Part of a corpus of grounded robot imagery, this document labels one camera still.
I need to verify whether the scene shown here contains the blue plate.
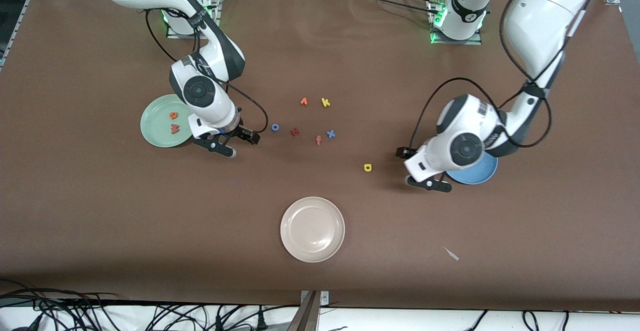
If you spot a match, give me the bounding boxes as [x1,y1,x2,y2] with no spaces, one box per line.
[444,152,499,186]

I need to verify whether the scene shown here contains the green plate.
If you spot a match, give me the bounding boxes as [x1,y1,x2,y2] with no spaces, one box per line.
[140,94,200,148]

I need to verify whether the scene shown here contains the brown table cover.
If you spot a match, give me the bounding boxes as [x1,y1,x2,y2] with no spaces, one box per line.
[0,0,640,313]

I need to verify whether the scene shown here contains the beige plate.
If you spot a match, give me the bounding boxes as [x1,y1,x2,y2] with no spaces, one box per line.
[280,196,346,263]

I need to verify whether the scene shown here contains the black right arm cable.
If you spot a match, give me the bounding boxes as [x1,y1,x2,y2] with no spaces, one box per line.
[144,8,269,136]

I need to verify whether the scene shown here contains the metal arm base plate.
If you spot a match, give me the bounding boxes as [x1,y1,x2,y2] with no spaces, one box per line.
[429,0,483,46]
[166,0,221,40]

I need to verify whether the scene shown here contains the black cable at arm base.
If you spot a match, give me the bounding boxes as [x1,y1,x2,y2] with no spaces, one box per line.
[357,0,436,14]

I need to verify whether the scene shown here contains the metal table edge bracket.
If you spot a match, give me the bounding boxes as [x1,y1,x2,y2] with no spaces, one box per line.
[286,290,330,331]

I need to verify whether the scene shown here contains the tangled black cables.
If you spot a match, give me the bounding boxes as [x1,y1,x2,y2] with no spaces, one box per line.
[0,278,301,331]

